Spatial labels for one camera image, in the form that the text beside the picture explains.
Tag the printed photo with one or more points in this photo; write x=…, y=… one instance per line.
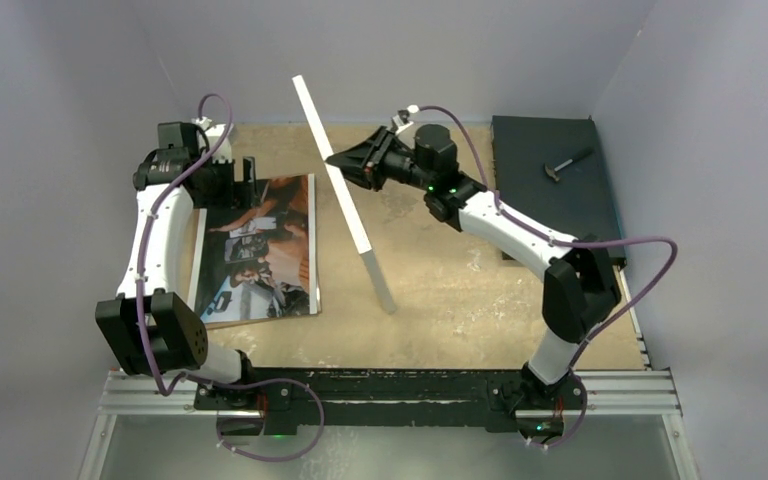
x=258, y=262

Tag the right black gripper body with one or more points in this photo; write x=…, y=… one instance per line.
x=389, y=160

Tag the black foam block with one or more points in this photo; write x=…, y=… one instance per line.
x=582, y=203

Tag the white wooden picture frame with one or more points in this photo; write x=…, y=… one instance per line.
x=344, y=199

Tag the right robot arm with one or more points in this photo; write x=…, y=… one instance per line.
x=580, y=290

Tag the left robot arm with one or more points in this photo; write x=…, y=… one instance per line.
x=148, y=326

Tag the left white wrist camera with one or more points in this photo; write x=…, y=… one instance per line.
x=209, y=134

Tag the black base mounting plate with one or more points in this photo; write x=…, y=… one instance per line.
x=496, y=400

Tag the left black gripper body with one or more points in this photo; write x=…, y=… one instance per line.
x=220, y=186

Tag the aluminium rail frame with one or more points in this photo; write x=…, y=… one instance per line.
x=462, y=311

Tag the small hammer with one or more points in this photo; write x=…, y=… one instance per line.
x=553, y=171

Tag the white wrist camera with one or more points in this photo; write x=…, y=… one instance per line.
x=209, y=134
x=402, y=121

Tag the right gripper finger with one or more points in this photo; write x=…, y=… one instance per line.
x=354, y=160
x=360, y=177

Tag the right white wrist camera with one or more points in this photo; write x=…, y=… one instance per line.
x=402, y=121

